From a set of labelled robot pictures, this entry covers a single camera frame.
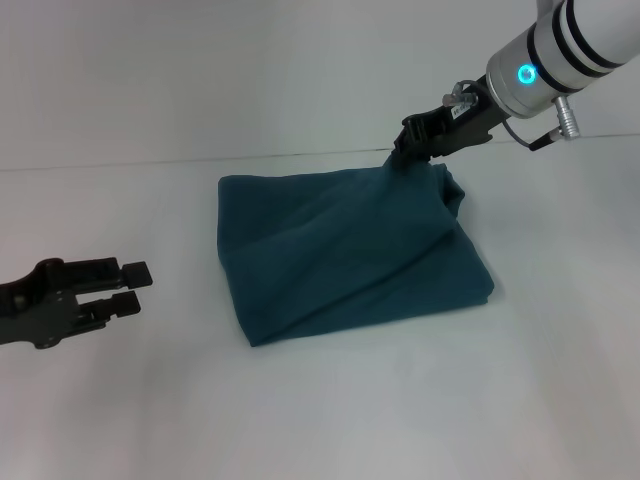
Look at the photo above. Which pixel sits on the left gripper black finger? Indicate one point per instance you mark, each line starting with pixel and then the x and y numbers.
pixel 117 306
pixel 125 274

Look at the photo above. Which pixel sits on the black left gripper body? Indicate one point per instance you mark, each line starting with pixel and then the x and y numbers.
pixel 35 310

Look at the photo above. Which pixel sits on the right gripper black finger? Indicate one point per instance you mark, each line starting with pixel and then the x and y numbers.
pixel 407 150

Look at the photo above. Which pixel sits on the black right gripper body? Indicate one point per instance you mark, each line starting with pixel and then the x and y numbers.
pixel 460 125

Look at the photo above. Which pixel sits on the blue-green shirt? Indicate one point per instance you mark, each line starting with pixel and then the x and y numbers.
pixel 350 250

